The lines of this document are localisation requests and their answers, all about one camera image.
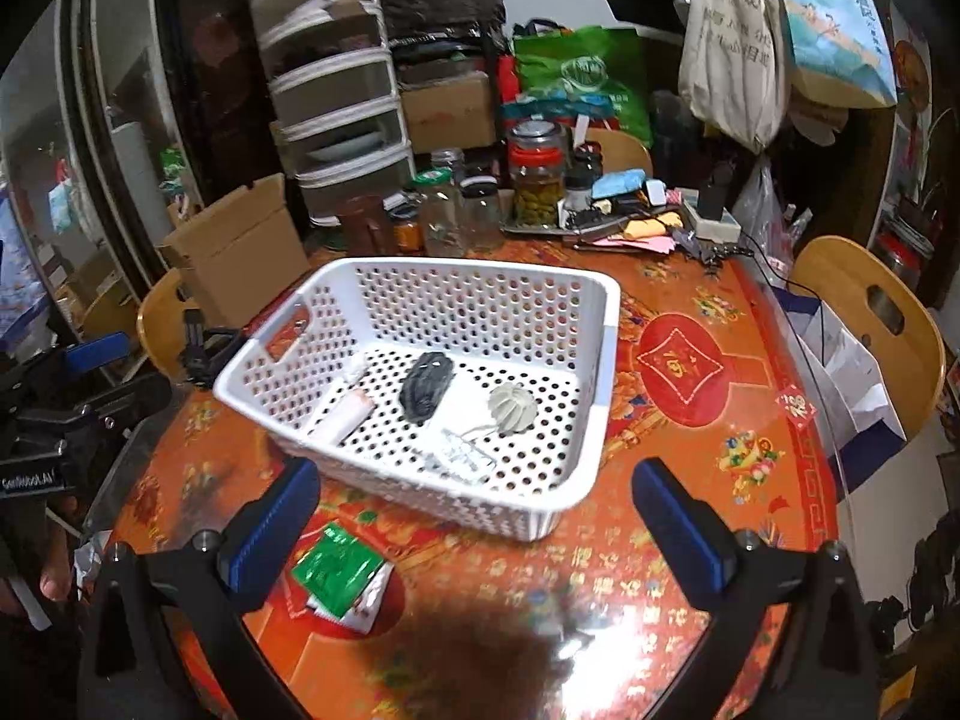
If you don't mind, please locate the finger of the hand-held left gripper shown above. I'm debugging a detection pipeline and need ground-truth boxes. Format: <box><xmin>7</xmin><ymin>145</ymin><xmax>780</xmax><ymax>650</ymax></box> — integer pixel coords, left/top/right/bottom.
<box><xmin>0</xmin><ymin>332</ymin><xmax>130</xmax><ymax>391</ymax></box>
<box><xmin>7</xmin><ymin>373</ymin><xmax>175</xmax><ymax>428</ymax></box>

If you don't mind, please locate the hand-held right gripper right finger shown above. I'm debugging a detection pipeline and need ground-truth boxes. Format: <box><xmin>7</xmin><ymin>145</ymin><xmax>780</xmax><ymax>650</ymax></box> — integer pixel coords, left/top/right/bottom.
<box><xmin>632</xmin><ymin>457</ymin><xmax>882</xmax><ymax>720</ymax></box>

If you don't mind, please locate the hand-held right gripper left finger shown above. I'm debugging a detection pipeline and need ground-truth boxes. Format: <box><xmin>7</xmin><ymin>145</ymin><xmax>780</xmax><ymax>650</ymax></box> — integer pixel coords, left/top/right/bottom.
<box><xmin>75</xmin><ymin>456</ymin><xmax>323</xmax><ymax>720</ymax></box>

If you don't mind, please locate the green foil packet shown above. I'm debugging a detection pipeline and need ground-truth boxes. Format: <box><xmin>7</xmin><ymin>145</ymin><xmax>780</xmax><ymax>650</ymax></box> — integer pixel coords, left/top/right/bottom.
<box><xmin>291</xmin><ymin>523</ymin><xmax>395</xmax><ymax>631</ymax></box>

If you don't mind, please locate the white cloth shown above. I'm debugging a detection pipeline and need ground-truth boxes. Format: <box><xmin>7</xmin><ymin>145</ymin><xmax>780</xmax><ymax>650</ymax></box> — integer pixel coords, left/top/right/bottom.
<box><xmin>304</xmin><ymin>388</ymin><xmax>374</xmax><ymax>445</ymax></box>

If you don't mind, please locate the grey ribbed soft ball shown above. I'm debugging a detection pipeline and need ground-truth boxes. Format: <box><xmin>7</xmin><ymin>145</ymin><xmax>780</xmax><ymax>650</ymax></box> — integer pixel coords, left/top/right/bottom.
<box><xmin>487</xmin><ymin>382</ymin><xmax>538</xmax><ymax>436</ymax></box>

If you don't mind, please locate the white tissue packet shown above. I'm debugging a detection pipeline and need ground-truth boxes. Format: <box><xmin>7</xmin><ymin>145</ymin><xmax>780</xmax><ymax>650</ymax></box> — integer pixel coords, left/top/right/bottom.
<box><xmin>427</xmin><ymin>375</ymin><xmax>500</xmax><ymax>487</ymax></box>

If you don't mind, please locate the white perforated plastic basket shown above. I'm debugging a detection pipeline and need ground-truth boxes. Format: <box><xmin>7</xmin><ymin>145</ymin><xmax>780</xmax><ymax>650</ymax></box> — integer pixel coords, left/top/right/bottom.
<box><xmin>212</xmin><ymin>256</ymin><xmax>622</xmax><ymax>542</ymax></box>

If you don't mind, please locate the person's left hand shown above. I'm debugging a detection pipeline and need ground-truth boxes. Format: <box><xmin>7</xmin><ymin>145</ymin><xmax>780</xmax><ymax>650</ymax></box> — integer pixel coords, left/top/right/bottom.
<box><xmin>34</xmin><ymin>493</ymin><xmax>80</xmax><ymax>605</ymax></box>

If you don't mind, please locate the wooden chair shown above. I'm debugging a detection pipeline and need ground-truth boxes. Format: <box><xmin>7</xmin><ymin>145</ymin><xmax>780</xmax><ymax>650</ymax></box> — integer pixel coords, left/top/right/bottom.
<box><xmin>137</xmin><ymin>268</ymin><xmax>203</xmax><ymax>383</ymax></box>
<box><xmin>577</xmin><ymin>127</ymin><xmax>653</xmax><ymax>173</ymax></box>
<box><xmin>791</xmin><ymin>235</ymin><xmax>946</xmax><ymax>440</ymax></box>

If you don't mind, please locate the black phone stand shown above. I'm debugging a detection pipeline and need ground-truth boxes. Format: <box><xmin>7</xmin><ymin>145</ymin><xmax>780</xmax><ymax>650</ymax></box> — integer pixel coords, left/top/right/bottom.
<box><xmin>180</xmin><ymin>309</ymin><xmax>248</xmax><ymax>389</ymax></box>

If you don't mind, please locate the open cardboard box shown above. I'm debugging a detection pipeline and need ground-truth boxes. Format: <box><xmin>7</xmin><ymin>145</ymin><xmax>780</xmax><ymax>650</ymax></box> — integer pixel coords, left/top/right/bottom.
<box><xmin>157</xmin><ymin>172</ymin><xmax>310</xmax><ymax>331</ymax></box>

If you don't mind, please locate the dark glass-door cabinet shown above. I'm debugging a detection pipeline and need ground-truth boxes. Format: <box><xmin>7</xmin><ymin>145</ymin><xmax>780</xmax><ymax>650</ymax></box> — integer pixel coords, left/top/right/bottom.
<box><xmin>0</xmin><ymin>0</ymin><xmax>263</xmax><ymax>361</ymax></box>

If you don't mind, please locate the white paper bag blue trim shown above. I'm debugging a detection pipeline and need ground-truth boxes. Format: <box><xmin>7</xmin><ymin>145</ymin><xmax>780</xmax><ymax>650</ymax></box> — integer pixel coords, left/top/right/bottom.
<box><xmin>772</xmin><ymin>289</ymin><xmax>908</xmax><ymax>458</ymax></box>

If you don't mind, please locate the brown mug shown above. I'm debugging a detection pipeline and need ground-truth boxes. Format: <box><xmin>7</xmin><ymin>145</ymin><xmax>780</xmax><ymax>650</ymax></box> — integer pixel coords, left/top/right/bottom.
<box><xmin>336</xmin><ymin>195</ymin><xmax>391</xmax><ymax>256</ymax></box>

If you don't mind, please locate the yellow cloth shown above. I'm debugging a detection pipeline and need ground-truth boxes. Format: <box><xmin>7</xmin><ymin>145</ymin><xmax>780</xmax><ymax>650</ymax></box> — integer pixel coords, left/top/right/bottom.
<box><xmin>626</xmin><ymin>211</ymin><xmax>685</xmax><ymax>239</ymax></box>

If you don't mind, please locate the clear plastic bag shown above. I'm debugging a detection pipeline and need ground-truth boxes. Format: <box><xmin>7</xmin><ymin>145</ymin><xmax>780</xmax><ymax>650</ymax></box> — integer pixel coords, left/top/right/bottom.
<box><xmin>731</xmin><ymin>157</ymin><xmax>796</xmax><ymax>271</ymax></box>

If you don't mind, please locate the white stacked drawer tower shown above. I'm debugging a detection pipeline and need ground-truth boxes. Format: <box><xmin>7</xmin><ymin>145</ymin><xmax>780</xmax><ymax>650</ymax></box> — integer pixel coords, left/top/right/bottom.
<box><xmin>250</xmin><ymin>0</ymin><xmax>417</xmax><ymax>222</ymax></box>

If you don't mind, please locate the glass jar green lid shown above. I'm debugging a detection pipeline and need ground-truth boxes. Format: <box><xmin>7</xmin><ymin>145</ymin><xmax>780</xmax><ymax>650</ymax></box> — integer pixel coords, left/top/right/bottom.
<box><xmin>416</xmin><ymin>169</ymin><xmax>466</xmax><ymax>256</ymax></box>

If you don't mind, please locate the teal cloth bundle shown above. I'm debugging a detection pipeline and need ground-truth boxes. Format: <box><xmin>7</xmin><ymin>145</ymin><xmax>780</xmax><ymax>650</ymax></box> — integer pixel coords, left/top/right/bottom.
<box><xmin>592</xmin><ymin>169</ymin><xmax>647</xmax><ymax>200</ymax></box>

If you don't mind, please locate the small bottle black lid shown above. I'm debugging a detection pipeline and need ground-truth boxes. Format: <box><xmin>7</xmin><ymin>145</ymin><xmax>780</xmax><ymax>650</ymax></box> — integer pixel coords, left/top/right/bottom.
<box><xmin>562</xmin><ymin>169</ymin><xmax>595</xmax><ymax>212</ymax></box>

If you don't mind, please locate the glass jar black lid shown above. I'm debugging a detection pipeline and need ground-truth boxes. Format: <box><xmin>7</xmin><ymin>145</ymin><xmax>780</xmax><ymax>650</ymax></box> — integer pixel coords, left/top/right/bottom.
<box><xmin>461</xmin><ymin>180</ymin><xmax>505</xmax><ymax>252</ymax></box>

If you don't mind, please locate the large glass pickle jar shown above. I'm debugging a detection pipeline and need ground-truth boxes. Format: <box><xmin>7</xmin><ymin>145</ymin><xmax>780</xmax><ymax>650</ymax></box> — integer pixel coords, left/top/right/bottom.
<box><xmin>508</xmin><ymin>121</ymin><xmax>569</xmax><ymax>227</ymax></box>

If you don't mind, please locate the brown cardboard box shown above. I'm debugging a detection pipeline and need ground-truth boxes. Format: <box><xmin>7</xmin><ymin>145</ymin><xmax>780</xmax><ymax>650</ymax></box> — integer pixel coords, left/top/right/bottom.
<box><xmin>397</xmin><ymin>71</ymin><xmax>500</xmax><ymax>155</ymax></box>

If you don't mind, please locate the green shopping bag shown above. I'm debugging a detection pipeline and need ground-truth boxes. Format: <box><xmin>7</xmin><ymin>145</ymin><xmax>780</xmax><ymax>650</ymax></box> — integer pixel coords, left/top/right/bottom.
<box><xmin>514</xmin><ymin>19</ymin><xmax>653</xmax><ymax>147</ymax></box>

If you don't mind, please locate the beige tote bag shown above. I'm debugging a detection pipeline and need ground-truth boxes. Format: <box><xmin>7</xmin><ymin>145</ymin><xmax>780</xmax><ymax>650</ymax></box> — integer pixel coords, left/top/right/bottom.
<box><xmin>679</xmin><ymin>0</ymin><xmax>788</xmax><ymax>155</ymax></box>

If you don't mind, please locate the blue illustrated paper bag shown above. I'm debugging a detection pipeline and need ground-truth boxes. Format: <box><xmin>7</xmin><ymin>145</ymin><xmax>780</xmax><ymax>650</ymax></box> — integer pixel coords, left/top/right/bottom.
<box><xmin>765</xmin><ymin>0</ymin><xmax>897</xmax><ymax>106</ymax></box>

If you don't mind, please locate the black cable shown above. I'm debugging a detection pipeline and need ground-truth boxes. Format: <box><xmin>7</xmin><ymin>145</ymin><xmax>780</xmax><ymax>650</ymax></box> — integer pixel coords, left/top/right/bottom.
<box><xmin>739</xmin><ymin>229</ymin><xmax>822</xmax><ymax>301</ymax></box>

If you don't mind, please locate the round red wall ornament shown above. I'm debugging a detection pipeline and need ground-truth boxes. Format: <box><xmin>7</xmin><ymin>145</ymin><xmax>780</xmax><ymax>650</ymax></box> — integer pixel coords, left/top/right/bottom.
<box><xmin>892</xmin><ymin>37</ymin><xmax>931</xmax><ymax>121</ymax></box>

